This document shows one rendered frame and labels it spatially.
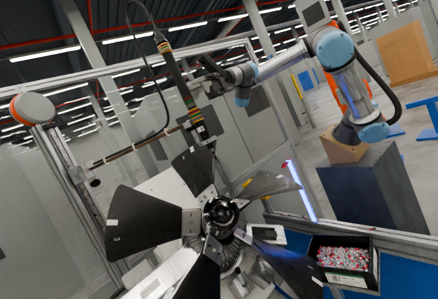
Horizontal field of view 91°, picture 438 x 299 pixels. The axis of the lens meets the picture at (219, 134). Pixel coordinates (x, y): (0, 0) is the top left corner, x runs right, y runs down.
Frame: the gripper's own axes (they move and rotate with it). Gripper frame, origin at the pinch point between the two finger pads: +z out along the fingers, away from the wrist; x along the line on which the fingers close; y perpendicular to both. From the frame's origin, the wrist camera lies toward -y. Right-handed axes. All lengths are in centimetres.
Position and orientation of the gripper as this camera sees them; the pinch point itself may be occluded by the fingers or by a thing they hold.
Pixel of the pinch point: (187, 86)
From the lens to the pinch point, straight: 78.8
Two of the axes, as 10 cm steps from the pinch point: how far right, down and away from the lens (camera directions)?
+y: 4.2, 9.1, 0.9
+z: -7.3, 3.9, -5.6
